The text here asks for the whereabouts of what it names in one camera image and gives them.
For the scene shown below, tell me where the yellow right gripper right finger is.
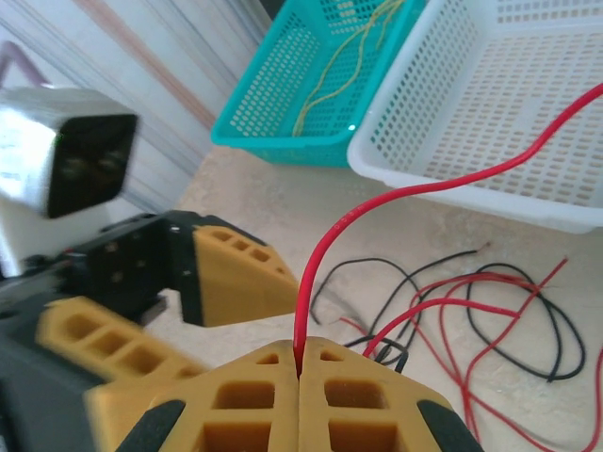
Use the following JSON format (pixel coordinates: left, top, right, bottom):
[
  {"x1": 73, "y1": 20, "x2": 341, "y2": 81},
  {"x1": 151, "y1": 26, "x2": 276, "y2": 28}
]
[{"x1": 299, "y1": 334, "x2": 484, "y2": 452}]

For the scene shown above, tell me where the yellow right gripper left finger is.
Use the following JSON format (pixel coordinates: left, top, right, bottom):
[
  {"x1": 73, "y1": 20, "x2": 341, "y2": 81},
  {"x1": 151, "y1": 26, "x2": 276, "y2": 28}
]
[{"x1": 115, "y1": 339, "x2": 300, "y2": 452}]

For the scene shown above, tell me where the teal plastic mesh basket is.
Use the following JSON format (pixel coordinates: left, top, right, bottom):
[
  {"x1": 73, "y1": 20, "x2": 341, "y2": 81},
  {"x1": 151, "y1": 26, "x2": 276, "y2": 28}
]
[{"x1": 210, "y1": 0, "x2": 428, "y2": 170}]

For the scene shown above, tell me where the red cable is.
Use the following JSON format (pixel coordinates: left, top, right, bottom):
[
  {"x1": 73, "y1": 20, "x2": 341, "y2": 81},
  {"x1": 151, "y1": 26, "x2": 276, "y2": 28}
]
[
  {"x1": 363, "y1": 297, "x2": 522, "y2": 359},
  {"x1": 407, "y1": 275, "x2": 603, "y2": 452},
  {"x1": 459, "y1": 256, "x2": 569, "y2": 446},
  {"x1": 291, "y1": 83, "x2": 603, "y2": 373}
]

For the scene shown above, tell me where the yellow cable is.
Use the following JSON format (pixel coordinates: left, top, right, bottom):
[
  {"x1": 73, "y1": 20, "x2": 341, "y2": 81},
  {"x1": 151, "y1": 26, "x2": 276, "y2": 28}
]
[
  {"x1": 299, "y1": 8, "x2": 392, "y2": 121},
  {"x1": 291, "y1": 0, "x2": 406, "y2": 137}
]

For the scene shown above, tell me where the white plastic mesh basket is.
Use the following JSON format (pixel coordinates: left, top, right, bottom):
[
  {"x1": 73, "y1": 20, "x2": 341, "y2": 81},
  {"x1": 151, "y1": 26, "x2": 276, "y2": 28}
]
[{"x1": 347, "y1": 0, "x2": 603, "y2": 235}]

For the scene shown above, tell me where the black cable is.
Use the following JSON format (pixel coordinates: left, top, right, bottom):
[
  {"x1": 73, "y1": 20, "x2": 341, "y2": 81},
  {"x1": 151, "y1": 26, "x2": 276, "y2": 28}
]
[
  {"x1": 309, "y1": 256, "x2": 424, "y2": 373},
  {"x1": 465, "y1": 263, "x2": 588, "y2": 383},
  {"x1": 365, "y1": 242, "x2": 492, "y2": 345}
]

